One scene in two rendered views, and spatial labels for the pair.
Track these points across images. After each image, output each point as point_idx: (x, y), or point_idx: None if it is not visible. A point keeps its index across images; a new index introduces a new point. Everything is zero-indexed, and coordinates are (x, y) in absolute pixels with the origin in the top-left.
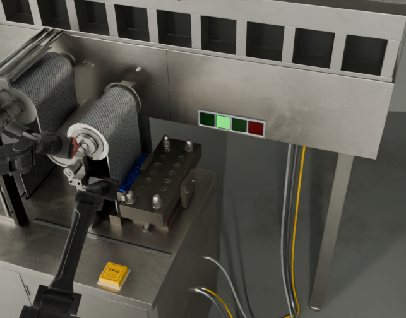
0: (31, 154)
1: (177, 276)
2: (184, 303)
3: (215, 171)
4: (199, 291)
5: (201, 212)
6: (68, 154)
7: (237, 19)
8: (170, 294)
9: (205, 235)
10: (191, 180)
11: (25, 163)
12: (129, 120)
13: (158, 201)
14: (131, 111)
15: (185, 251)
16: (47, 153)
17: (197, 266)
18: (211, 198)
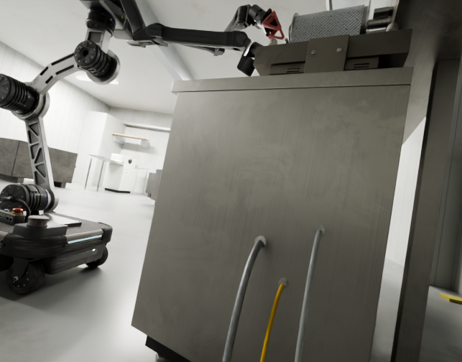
0: (243, 10)
1: (218, 112)
2: (218, 187)
3: (412, 67)
4: (256, 237)
5: (317, 93)
6: (261, 17)
7: None
8: (199, 118)
9: (322, 161)
10: (333, 46)
11: (238, 14)
12: (341, 21)
13: (269, 42)
14: (350, 14)
15: (249, 103)
16: (254, 17)
17: (275, 187)
18: (369, 104)
